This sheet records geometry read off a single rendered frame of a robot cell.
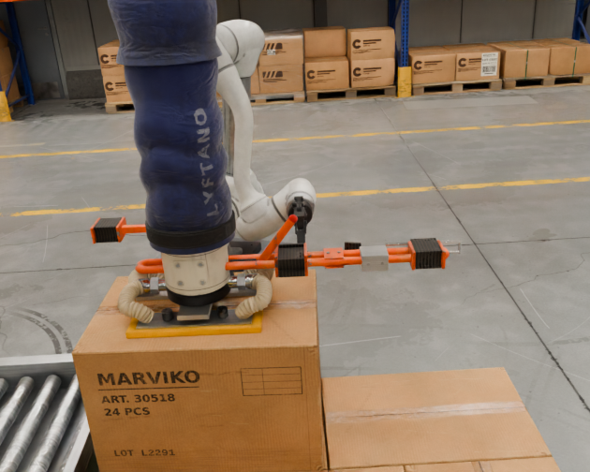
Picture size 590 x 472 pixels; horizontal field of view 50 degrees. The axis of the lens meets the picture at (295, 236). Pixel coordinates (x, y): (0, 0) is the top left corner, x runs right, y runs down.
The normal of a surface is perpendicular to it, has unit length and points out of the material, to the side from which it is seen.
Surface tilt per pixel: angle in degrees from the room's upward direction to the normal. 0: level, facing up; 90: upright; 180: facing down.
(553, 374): 0
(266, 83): 90
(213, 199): 74
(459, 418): 0
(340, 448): 0
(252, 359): 90
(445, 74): 91
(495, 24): 90
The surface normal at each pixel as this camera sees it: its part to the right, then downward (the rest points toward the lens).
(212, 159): 0.72, -0.10
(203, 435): -0.02, 0.41
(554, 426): -0.06, -0.91
